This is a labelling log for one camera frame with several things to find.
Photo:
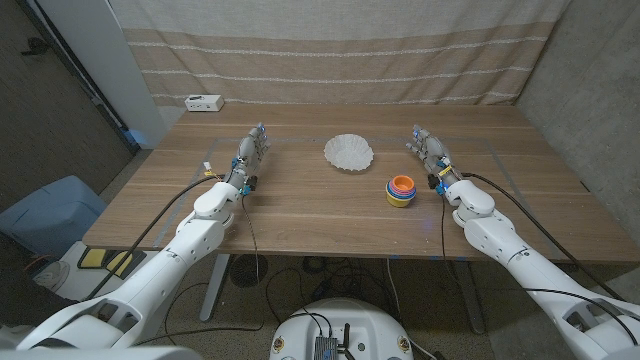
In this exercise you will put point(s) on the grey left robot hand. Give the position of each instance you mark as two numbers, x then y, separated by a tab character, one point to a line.
247	155

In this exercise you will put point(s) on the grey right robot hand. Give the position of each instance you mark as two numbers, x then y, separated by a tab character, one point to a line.
434	152

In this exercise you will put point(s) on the white paper coffee filter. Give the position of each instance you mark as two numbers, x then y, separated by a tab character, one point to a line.
348	152

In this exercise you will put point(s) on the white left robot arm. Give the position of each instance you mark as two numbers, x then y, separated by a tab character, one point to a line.
165	265

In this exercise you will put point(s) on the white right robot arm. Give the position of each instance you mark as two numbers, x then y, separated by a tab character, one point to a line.
500	235

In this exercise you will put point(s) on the orange plastic cup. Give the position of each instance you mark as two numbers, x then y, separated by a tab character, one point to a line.
403	183

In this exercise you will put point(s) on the pink plastic cup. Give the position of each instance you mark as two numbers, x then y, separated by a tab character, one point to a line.
391	189

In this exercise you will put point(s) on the blue plastic cup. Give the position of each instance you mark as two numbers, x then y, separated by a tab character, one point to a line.
389	193

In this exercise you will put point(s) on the yellow plastic cup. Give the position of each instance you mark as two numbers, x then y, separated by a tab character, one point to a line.
398	202

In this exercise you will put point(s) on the white power strip box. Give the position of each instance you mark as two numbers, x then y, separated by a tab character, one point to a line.
204	103

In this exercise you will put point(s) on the round black floor grille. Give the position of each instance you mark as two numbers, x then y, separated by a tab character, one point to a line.
248	271

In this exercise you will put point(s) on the white table leg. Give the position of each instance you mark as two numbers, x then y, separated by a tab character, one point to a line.
214	290

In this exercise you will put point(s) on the grey table leg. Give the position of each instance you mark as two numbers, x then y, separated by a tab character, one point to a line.
470	300

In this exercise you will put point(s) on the yellow foam pad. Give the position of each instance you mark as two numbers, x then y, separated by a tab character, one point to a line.
92	257
118	261

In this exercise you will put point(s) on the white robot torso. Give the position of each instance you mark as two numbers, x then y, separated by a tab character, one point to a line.
360	325

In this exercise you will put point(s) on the blue storage bin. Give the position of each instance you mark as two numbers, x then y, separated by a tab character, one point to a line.
50	215

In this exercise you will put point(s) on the grey finned electronics box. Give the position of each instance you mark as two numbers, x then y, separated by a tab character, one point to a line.
325	350

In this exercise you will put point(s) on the white rounded floor item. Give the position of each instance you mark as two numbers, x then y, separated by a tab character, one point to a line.
52	275

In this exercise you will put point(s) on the white wall pillar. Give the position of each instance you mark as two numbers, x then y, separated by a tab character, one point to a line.
115	75

